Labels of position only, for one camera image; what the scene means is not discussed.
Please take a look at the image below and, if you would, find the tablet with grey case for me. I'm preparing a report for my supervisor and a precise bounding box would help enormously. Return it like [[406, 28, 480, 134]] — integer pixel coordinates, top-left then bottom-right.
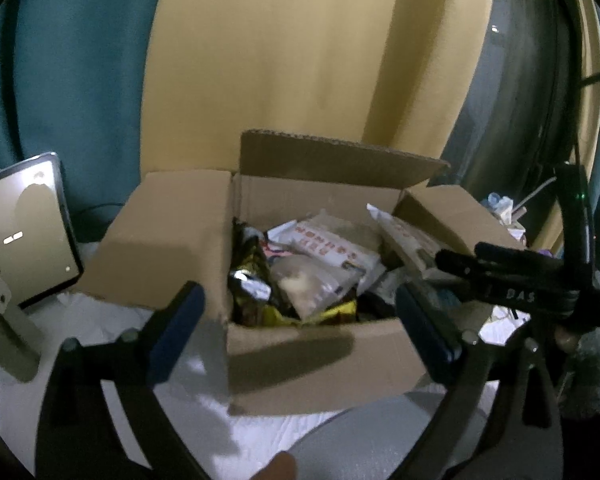
[[0, 152, 85, 310]]

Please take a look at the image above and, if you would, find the brown cardboard box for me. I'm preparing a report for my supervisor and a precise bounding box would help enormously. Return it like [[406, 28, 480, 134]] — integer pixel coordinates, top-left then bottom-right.
[[75, 130, 526, 417]]

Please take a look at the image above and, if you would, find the black gold snack packet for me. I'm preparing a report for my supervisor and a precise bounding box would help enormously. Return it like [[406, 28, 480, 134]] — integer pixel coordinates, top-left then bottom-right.
[[230, 217, 273, 326]]

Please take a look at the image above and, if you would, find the person's right hand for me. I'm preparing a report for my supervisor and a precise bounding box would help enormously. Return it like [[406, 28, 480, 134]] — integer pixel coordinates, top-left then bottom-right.
[[554, 327, 578, 356]]

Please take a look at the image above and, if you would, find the person's right forearm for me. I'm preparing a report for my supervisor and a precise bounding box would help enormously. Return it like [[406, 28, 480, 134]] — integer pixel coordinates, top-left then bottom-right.
[[560, 330, 600, 421]]

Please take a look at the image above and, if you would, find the yellow printed snack packet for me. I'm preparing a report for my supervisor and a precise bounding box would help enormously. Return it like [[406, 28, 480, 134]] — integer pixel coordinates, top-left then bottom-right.
[[260, 300, 358, 326]]

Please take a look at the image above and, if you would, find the grey tablet stand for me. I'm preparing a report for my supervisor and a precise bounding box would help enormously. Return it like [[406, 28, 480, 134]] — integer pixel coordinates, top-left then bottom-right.
[[0, 230, 43, 383]]

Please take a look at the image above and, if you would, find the dark glass window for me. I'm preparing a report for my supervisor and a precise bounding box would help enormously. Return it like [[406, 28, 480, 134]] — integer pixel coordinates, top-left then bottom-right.
[[440, 0, 581, 201]]

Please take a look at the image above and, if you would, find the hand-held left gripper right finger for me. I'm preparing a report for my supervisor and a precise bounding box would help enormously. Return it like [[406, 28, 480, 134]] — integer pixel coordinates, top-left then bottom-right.
[[395, 284, 566, 480]]

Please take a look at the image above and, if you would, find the white tablecloth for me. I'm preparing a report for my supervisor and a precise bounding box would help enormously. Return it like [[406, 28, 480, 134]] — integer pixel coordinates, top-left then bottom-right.
[[0, 240, 531, 480]]

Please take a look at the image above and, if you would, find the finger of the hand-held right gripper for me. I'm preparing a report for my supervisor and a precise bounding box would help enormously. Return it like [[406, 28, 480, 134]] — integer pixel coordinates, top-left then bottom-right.
[[474, 241, 568, 273], [435, 249, 536, 306]]

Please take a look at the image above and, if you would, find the small white blue bottle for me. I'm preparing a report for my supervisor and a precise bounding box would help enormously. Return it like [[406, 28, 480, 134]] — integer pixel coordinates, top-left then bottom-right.
[[482, 192, 513, 221]]

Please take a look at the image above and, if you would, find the yellow curtain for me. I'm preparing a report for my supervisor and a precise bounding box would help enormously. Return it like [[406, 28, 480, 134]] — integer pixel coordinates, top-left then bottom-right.
[[535, 0, 600, 256], [140, 0, 498, 176]]

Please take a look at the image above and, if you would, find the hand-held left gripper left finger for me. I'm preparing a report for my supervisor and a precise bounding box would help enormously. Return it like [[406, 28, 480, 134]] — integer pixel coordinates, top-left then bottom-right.
[[35, 281, 216, 480]]

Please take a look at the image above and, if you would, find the teal curtain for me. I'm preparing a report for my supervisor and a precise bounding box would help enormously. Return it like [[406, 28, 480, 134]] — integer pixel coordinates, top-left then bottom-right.
[[0, 0, 171, 246]]

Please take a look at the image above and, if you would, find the clear bun packet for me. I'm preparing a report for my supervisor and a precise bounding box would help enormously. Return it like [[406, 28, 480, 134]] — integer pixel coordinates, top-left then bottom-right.
[[269, 255, 366, 321]]

